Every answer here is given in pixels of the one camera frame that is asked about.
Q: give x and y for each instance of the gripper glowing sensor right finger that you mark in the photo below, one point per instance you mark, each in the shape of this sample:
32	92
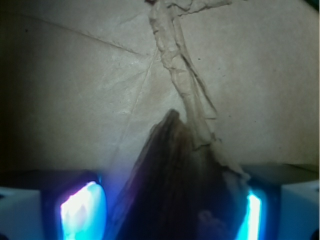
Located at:
283	202

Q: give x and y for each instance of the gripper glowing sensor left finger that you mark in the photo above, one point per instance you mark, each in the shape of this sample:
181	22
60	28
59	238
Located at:
52	205

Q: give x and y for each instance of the brown paper bag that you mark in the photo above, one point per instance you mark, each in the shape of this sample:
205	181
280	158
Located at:
82	82

